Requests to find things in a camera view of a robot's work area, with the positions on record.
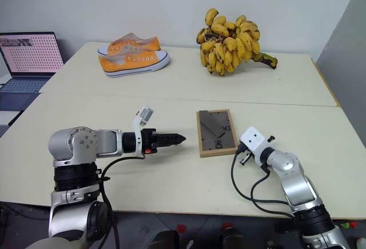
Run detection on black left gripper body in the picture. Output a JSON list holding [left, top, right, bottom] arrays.
[[141, 128, 160, 155]]

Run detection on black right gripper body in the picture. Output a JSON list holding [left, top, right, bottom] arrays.
[[237, 143, 253, 167]]

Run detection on orange canvas sneaker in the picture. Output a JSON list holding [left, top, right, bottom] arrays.
[[97, 32, 162, 57], [98, 45, 172, 78]]

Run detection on dark rounded shape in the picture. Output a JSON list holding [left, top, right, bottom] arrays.
[[148, 230, 181, 249], [218, 223, 244, 249]]

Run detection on yellow banana bunch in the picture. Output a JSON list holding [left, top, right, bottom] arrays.
[[196, 7, 279, 77]]

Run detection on open grey laptop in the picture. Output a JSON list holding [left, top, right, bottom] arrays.
[[0, 31, 65, 127]]

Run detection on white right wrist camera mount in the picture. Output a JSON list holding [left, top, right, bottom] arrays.
[[239, 126, 272, 167]]

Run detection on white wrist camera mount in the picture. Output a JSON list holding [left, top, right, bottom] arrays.
[[132, 104, 156, 158], [239, 126, 272, 167]]

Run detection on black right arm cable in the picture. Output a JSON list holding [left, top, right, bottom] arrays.
[[230, 145, 299, 220]]

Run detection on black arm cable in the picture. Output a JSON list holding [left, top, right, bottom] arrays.
[[98, 156, 145, 249], [230, 145, 299, 220]]

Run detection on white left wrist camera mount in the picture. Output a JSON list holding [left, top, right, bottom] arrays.
[[132, 104, 156, 158]]

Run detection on wooden picture frame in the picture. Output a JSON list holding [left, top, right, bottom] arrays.
[[196, 109, 240, 159]]

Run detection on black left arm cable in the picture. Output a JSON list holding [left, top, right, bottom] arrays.
[[98, 156, 145, 249]]

